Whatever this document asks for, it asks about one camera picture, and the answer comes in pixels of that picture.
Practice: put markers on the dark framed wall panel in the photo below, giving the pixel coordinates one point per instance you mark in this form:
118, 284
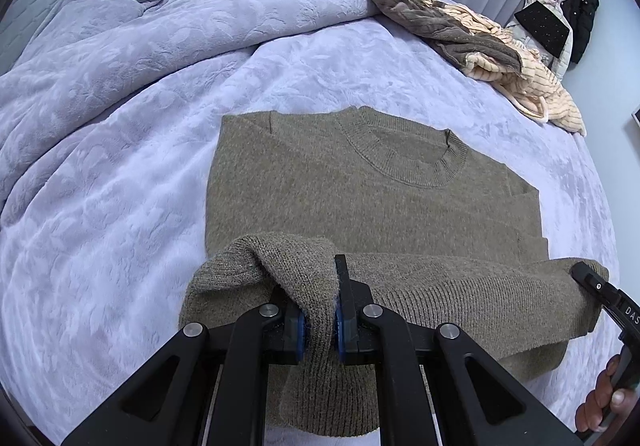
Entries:
637, 116

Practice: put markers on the lilac plush blanket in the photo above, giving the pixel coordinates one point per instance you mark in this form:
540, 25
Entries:
125, 150

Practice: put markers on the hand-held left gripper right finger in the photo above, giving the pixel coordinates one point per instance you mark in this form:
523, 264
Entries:
352, 321

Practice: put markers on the black hanging jacket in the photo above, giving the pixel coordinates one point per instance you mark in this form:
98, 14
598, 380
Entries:
582, 15

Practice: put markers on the person's right hand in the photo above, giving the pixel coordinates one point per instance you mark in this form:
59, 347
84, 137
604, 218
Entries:
597, 401

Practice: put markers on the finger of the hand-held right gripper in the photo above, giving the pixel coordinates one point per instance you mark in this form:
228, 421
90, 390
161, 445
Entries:
589, 278

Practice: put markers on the brown fleece garment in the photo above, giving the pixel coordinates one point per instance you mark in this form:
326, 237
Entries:
430, 20

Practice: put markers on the cream striped garment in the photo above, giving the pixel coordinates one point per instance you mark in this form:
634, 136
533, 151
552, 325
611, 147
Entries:
540, 85

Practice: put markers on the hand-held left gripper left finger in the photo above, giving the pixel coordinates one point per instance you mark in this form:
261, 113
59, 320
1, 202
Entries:
285, 331

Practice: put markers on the black sparkly garment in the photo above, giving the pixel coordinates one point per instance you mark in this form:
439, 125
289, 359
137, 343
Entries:
545, 25

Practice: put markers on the olive knit sweater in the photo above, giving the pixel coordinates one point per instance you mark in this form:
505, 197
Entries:
350, 186

